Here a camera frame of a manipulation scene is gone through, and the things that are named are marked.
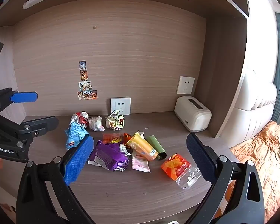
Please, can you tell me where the yellow tube packet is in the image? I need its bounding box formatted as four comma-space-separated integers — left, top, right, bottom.
125, 132, 159, 161

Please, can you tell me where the orange snack wrapper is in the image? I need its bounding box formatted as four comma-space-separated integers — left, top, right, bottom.
102, 133, 124, 144

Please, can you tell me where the white padded headboard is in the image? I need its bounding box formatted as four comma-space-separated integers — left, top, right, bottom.
220, 69, 278, 148

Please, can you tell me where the purple snack wrapper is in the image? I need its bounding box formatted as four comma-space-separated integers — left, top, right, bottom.
88, 140, 130, 171

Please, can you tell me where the green cardboard box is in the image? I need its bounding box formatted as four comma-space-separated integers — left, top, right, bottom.
146, 135, 166, 160

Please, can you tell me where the orange clear plastic packet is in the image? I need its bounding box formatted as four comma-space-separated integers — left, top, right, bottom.
161, 153, 202, 189

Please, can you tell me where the cluster of picture stickers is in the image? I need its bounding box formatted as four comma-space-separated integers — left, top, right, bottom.
77, 61, 98, 101

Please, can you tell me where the white wall outlet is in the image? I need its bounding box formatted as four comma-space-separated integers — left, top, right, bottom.
110, 97, 131, 115
177, 76, 195, 95

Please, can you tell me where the pink white sachet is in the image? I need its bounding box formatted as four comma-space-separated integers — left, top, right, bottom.
131, 150, 152, 173

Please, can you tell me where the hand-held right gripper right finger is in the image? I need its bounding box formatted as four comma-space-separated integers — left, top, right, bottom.
186, 133, 265, 224

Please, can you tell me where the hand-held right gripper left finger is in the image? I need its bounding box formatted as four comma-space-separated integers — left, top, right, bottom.
16, 134, 95, 224

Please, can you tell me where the crumpled red white wrapper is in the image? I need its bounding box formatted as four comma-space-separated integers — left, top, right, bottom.
71, 111, 89, 129

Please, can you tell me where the yellow white wrapper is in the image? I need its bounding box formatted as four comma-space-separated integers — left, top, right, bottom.
105, 110, 126, 130

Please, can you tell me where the beige ribbed desktop device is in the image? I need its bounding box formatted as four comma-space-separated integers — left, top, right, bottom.
174, 96, 212, 133

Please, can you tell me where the clear plastic crumpled wrapper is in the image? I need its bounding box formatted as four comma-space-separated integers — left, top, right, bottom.
88, 116, 105, 131

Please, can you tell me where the blue snack bag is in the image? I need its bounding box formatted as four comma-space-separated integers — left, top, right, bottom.
65, 121, 90, 150

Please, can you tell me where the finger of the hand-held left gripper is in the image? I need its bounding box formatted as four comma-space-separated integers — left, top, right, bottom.
0, 90, 38, 113
19, 116, 59, 141

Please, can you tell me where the orange patterned blanket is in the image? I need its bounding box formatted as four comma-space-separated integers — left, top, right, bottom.
218, 120, 280, 224

